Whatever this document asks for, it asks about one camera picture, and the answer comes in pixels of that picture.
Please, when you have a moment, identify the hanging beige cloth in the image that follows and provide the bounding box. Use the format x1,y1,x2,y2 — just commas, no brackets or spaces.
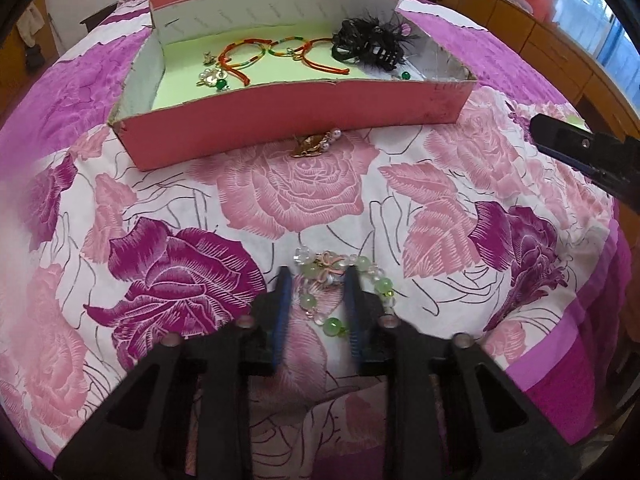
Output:
16,2,46,48

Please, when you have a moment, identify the clear crystal earring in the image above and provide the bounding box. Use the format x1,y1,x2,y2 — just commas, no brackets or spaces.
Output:
203,52,216,66

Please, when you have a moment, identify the red cardboard jewelry box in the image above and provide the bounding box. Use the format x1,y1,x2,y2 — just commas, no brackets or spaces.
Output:
108,0,476,170

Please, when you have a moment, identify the black hanging bag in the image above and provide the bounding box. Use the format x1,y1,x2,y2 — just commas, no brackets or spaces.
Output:
25,44,46,74

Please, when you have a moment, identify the green crystal bead bracelet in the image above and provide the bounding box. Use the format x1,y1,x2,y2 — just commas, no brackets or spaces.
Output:
293,245,397,340

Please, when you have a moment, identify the dark wooden nightstand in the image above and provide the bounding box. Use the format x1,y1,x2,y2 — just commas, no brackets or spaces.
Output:
80,3,117,32

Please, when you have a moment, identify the red orange braided bracelet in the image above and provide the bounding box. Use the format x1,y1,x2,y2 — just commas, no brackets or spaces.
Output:
217,38,267,86

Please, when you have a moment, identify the gold pearl brooch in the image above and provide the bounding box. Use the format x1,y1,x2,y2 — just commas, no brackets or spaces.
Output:
291,128,343,158

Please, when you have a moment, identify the black feather hair clip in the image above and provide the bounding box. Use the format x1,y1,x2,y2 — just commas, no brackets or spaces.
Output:
331,18,418,72

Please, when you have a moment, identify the pink floral bedspread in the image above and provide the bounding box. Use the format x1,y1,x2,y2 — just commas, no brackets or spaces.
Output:
1,9,630,468

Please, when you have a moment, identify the wooden sideboard cabinet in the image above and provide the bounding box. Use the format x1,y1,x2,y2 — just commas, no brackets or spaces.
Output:
437,0,639,138

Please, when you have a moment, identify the red shell string bracelet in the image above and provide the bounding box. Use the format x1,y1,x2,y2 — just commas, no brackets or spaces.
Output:
293,34,352,76

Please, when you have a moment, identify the green bead string bracelet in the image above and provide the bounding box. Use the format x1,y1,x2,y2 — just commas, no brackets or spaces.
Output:
266,34,306,60

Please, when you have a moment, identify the green bead gold earring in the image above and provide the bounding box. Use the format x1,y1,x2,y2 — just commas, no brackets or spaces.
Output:
196,70,229,92

